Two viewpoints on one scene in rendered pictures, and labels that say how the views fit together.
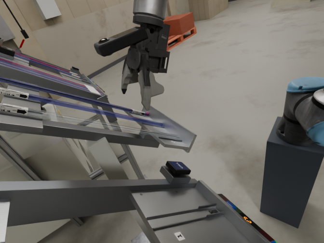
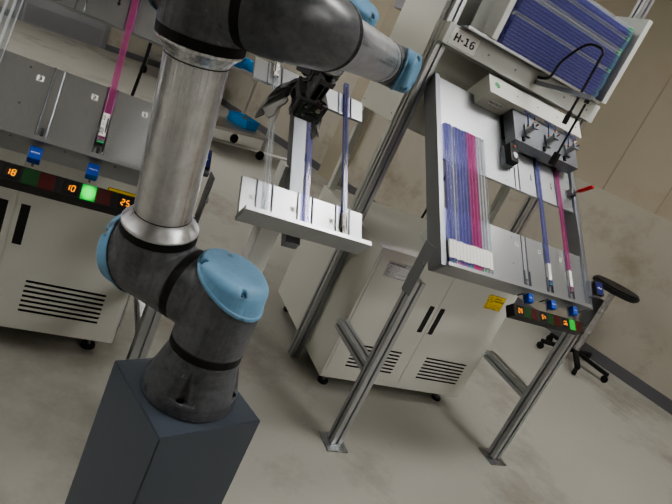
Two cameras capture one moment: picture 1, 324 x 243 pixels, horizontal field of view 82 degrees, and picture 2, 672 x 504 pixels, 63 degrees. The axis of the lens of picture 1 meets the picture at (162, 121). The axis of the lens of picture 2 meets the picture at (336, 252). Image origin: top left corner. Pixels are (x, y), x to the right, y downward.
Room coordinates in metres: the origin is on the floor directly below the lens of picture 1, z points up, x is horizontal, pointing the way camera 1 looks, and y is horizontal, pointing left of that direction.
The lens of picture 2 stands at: (0.54, -1.27, 1.10)
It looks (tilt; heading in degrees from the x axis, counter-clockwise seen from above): 17 degrees down; 84
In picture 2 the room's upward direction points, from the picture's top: 25 degrees clockwise
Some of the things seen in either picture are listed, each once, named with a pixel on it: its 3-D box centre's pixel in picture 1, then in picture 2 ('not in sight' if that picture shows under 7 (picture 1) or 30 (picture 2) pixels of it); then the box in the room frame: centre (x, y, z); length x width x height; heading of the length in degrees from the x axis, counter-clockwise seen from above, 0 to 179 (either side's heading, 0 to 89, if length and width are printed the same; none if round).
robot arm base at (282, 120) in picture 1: (300, 123); (198, 365); (0.50, -0.51, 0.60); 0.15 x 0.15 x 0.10
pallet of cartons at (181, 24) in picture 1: (166, 32); not in sight; (5.00, -0.76, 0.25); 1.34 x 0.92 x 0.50; 133
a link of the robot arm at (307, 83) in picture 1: (306, 98); (220, 301); (0.50, -0.50, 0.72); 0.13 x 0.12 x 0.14; 161
